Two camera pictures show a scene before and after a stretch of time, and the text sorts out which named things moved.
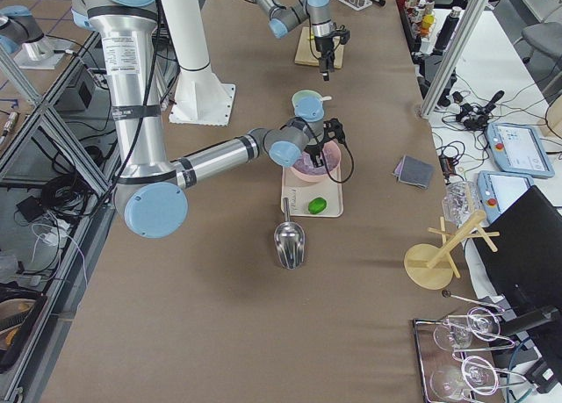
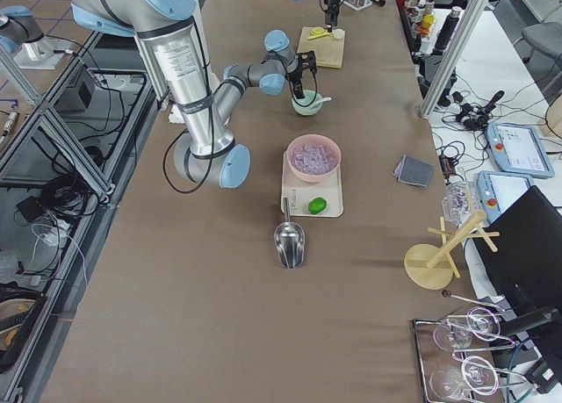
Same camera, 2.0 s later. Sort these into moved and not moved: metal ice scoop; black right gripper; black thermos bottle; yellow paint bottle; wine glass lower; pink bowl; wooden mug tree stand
Moved: black right gripper
Not moved: metal ice scoop; wine glass lower; black thermos bottle; wooden mug tree stand; yellow paint bottle; pink bowl
